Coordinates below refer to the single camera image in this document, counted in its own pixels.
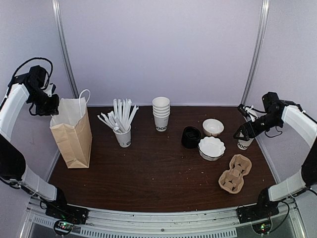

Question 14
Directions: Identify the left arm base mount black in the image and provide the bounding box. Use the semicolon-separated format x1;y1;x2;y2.
41;197;89;225

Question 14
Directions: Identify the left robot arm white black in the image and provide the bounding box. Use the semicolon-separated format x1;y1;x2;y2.
0;83;57;202

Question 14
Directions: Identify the single white paper cup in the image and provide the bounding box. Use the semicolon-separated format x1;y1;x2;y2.
237;138;254;150

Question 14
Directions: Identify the brown paper takeout bag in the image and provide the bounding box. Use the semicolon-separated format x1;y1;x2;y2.
50;89;92;169

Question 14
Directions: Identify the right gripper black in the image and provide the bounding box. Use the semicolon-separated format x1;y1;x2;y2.
234;113;283;142

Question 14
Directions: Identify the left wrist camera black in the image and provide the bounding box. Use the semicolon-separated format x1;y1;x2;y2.
29;65;47;88

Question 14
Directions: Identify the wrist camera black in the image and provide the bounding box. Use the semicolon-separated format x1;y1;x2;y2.
262;92;279;113
29;65;47;88

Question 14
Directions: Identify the white scalloped bowl black rim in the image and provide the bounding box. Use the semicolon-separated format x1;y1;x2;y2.
198;136;226;161

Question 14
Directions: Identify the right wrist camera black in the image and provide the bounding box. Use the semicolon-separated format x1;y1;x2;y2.
262;92;279;113

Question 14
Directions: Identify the aluminium front rail frame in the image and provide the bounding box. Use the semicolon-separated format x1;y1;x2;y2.
18;198;307;238

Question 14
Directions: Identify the stack of black cup lids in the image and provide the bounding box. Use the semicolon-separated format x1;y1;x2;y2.
181;126;201;149

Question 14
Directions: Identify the stack of white paper cups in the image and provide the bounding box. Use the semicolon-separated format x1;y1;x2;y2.
152;97;170;132

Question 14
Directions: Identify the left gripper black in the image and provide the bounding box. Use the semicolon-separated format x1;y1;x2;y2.
28;88;59;116

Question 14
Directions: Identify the bundle of wrapped white straws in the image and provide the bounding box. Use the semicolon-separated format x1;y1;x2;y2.
97;99;139;133

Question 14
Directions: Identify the white cup holding straws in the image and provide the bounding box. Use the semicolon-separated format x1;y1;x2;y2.
113;126;131;148

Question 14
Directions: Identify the right aluminium corner post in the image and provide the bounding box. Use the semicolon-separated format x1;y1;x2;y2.
241;0;270;104

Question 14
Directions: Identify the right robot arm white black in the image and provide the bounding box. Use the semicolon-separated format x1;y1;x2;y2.
233;97;317;219

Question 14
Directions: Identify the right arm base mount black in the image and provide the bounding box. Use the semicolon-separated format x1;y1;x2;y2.
236;195;279;224

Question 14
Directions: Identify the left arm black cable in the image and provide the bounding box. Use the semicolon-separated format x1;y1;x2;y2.
12;57;54;82

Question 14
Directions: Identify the brown cardboard cup carrier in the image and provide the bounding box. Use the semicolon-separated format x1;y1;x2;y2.
218;154;252;194

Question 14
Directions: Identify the plain white round bowl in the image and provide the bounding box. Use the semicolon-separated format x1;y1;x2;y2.
202;119;224;137

